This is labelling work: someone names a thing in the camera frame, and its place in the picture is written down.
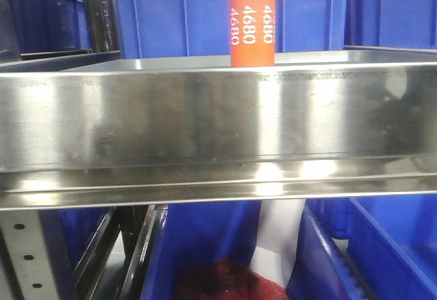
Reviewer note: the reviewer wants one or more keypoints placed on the perforated metal shelf upright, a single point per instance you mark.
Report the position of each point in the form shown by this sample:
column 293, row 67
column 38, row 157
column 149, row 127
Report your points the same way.
column 24, row 239

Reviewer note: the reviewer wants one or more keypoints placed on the blue bin behind capacitor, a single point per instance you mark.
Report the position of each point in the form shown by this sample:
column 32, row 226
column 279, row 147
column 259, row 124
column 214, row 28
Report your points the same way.
column 173, row 28

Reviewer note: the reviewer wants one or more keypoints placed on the blue bin lower centre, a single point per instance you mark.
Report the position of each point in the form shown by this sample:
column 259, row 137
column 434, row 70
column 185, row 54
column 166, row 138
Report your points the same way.
column 258, row 235

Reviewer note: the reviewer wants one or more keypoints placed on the blue bin upper left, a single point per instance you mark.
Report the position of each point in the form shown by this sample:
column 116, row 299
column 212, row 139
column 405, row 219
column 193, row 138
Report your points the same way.
column 50, row 25

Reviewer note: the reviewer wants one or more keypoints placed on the orange cylindrical capacitor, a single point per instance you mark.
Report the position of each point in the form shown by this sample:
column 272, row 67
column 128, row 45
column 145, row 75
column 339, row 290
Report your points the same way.
column 252, row 32

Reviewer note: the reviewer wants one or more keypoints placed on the dark red material in bin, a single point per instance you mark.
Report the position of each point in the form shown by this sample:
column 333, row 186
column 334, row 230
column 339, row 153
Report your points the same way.
column 225, row 279

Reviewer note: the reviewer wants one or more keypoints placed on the blue bin upper right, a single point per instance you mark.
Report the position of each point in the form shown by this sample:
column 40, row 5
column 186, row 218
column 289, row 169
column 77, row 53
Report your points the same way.
column 407, row 24

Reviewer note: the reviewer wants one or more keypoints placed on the blue bin lower right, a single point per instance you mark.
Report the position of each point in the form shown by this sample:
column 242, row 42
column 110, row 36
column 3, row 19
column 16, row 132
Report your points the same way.
column 366, row 248

